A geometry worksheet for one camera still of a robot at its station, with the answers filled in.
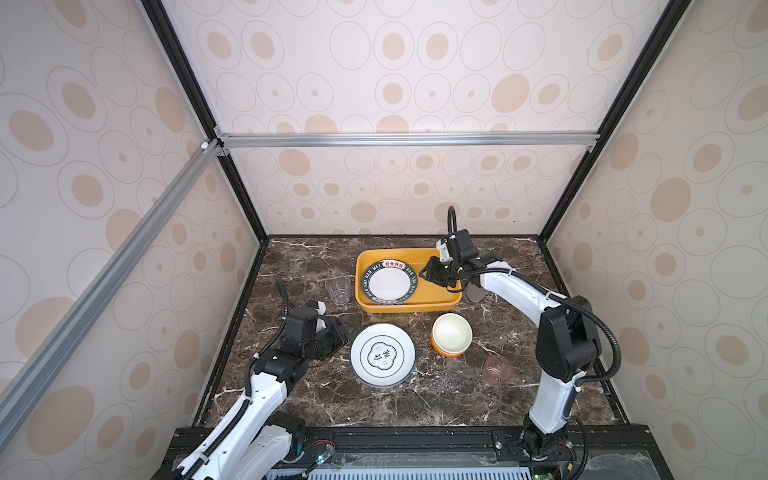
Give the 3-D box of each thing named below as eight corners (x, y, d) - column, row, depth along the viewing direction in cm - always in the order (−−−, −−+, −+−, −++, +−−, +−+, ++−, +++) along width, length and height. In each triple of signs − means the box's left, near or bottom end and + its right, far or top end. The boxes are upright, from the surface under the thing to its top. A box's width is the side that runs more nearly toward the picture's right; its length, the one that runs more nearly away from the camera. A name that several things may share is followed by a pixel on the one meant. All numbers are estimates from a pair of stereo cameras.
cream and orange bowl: (431, 362, 89) (435, 348, 81) (428, 329, 96) (431, 312, 88) (467, 362, 89) (475, 348, 81) (462, 329, 96) (468, 312, 88)
